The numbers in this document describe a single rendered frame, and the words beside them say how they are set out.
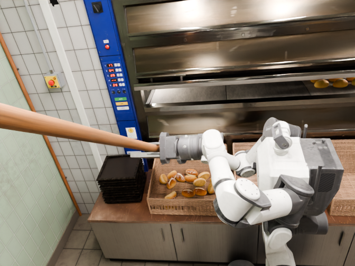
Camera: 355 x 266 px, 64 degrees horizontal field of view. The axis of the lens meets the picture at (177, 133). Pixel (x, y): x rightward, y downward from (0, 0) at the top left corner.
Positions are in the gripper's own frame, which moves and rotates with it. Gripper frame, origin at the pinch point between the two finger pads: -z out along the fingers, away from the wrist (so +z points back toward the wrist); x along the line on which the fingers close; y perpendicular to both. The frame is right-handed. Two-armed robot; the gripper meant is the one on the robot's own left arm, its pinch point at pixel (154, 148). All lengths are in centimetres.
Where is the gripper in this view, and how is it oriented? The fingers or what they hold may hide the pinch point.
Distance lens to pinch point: 111.2
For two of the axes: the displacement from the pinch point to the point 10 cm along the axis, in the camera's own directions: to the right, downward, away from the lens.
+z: 9.6, -0.5, -2.9
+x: 0.2, 9.9, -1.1
